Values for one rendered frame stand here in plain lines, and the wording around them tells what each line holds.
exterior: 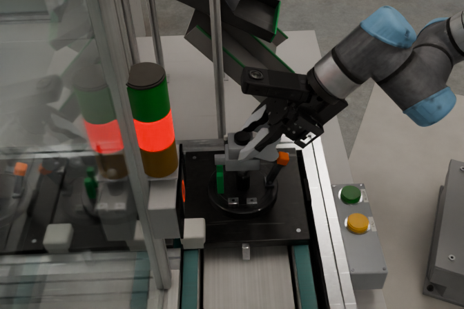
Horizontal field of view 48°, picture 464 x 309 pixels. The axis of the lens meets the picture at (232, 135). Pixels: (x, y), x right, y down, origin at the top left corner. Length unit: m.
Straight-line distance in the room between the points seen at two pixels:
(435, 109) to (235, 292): 0.47
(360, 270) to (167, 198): 0.42
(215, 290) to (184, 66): 0.78
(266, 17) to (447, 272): 0.61
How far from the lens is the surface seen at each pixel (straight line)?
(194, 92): 1.47
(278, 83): 0.86
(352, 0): 3.68
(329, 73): 0.85
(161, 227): 0.74
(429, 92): 0.85
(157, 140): 0.66
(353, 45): 0.84
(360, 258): 1.01
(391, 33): 0.82
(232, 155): 0.96
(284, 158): 0.99
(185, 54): 1.62
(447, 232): 1.09
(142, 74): 0.62
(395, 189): 1.26
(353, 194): 1.08
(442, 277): 1.06
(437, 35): 0.95
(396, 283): 1.11
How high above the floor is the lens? 1.79
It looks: 44 degrees down
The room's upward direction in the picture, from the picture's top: 2 degrees counter-clockwise
